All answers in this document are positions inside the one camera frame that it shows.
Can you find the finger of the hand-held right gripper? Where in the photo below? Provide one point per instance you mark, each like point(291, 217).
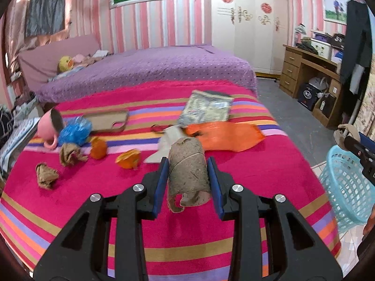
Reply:
point(359, 152)
point(368, 142)

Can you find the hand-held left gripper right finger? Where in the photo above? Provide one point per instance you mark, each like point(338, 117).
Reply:
point(215, 190)

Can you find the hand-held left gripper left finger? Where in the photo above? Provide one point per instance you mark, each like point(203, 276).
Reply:
point(160, 187)

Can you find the brown paper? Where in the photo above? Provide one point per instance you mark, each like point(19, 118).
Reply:
point(45, 175)
point(70, 153)
point(341, 136)

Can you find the brown cardboard tube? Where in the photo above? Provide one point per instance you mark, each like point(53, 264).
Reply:
point(187, 169)

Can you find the light blue plastic basket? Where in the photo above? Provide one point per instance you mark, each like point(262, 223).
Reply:
point(345, 187)

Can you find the printed foil packet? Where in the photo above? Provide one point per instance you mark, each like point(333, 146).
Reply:
point(205, 109)

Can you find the blue mesh sponge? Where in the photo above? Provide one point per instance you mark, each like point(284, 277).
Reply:
point(73, 131)

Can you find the white tissue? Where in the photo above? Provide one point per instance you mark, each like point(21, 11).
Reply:
point(167, 146)

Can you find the orange peel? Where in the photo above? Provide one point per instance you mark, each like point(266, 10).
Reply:
point(129, 158)
point(98, 150)

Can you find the pink striped blanket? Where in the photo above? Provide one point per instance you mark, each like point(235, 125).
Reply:
point(263, 181)

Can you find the orange plastic bag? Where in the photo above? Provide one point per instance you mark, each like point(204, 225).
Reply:
point(228, 137)

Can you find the dark brown box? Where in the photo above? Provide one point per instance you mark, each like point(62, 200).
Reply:
point(326, 105)

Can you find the black printed box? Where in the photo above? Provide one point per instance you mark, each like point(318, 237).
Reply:
point(307, 96)

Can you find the white small fan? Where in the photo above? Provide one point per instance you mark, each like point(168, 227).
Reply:
point(318, 83)

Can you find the brown phone case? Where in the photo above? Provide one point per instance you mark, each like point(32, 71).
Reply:
point(105, 121)

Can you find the white storage box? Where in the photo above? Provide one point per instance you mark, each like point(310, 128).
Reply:
point(320, 48)

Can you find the black bag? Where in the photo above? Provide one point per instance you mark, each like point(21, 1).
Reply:
point(338, 41)

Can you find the wooden desk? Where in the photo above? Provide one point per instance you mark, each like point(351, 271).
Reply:
point(291, 67)

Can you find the black hanging jacket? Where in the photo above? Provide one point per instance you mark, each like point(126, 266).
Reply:
point(356, 35)

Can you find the dark folded clothes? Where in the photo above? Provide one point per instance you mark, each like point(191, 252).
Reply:
point(306, 48)

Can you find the purple dotted bedspread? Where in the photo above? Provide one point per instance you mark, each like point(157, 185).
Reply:
point(161, 64)

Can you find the desk lamp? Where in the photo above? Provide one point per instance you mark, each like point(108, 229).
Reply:
point(298, 30)

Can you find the pink cup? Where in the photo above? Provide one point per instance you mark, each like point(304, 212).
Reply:
point(44, 126)

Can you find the white paper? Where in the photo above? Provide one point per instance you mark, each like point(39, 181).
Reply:
point(101, 53)

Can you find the striped light cloth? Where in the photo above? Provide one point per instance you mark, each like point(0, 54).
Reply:
point(17, 140)

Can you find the pink plush toy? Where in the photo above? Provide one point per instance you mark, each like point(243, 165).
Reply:
point(80, 58)

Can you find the white wardrobe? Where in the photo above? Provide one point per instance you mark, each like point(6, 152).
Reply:
point(249, 41)

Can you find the yellow duck plush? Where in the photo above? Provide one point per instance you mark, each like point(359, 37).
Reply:
point(65, 63)

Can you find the pink headboard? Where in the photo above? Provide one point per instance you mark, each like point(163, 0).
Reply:
point(44, 58)

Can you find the pink satin curtain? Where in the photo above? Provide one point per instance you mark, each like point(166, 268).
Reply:
point(17, 35)

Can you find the grey hanging cloth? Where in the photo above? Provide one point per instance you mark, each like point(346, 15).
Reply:
point(47, 5)

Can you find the framed couple wall photo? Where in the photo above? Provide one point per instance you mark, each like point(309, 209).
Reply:
point(337, 7)

